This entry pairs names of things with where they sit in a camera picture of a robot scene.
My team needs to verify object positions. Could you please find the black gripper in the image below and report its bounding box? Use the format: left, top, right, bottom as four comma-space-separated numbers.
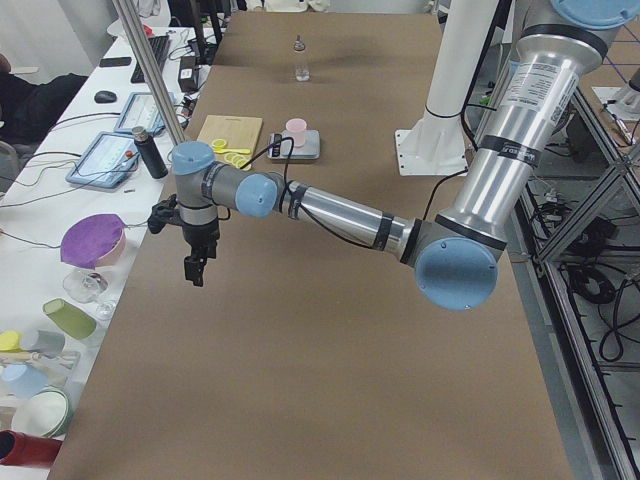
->
147, 194, 220, 287

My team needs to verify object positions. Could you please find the clear wine glass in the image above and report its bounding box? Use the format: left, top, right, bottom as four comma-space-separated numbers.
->
62, 269, 116, 322

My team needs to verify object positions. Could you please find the black smartphone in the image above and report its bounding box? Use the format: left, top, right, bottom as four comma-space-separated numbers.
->
99, 56, 132, 68

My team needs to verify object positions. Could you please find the yellow plastic knife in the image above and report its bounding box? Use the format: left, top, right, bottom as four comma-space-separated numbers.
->
214, 148, 252, 155

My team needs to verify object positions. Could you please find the bamboo cutting board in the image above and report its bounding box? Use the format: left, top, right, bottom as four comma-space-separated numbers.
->
197, 115, 263, 154

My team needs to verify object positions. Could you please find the black water bottle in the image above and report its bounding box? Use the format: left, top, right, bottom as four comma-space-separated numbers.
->
132, 126, 168, 179

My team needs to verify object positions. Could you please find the silver digital kitchen scale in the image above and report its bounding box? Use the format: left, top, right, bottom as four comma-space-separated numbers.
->
267, 130, 321, 161

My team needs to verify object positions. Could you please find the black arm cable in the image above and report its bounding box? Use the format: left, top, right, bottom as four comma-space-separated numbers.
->
242, 137, 374, 249

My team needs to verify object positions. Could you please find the glass sauce bottle steel top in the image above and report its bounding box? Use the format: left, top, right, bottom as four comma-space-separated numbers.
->
293, 34, 310, 82

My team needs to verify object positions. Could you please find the aluminium frame post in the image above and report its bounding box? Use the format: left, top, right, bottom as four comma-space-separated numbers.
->
112, 0, 186, 146

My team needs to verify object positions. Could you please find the grey cup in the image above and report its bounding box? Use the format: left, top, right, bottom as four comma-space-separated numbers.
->
20, 329, 66, 356

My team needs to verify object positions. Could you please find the red cup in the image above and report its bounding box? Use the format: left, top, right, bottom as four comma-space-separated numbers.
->
1, 430, 63, 468

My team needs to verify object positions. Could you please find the light blue cup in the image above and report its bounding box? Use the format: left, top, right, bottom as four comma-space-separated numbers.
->
1, 363, 48, 399

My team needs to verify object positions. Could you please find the white green-rimmed bowl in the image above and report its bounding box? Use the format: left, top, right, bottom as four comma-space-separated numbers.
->
11, 388, 73, 438

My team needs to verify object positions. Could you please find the near blue teach pendant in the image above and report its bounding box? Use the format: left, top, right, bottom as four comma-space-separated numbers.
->
65, 132, 139, 190

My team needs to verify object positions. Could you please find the lemon slice near handle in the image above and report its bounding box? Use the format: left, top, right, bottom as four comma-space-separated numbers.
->
233, 159, 251, 171

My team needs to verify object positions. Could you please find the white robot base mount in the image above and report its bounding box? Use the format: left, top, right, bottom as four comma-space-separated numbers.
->
395, 0, 511, 176

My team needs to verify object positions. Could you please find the black keyboard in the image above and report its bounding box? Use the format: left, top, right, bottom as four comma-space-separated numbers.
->
130, 35, 170, 84

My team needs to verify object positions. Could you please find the blue teach pendant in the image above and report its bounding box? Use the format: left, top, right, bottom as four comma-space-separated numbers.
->
113, 92, 164, 136
65, 132, 139, 190

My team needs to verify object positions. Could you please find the yellow cup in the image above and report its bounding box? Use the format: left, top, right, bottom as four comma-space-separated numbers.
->
0, 330, 22, 353

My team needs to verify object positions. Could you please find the pink plastic cup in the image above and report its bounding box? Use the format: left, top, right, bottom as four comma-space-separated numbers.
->
285, 118, 307, 148

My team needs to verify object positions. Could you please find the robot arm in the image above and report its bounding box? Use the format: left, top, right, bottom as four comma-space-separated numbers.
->
147, 1, 639, 310

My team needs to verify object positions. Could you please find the purple cloth on bowl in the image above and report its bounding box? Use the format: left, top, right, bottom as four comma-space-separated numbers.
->
60, 213, 126, 269

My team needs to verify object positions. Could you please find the far blue teach pendant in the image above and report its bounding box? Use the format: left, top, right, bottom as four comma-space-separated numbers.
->
113, 92, 164, 136

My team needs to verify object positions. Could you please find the black label box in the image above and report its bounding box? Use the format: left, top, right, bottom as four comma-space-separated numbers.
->
178, 55, 199, 93

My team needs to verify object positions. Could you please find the black computer mouse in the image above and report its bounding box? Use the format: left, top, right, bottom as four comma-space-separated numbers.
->
94, 90, 118, 104

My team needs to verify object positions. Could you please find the green plastic cup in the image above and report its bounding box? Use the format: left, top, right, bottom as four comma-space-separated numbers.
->
42, 298, 97, 340

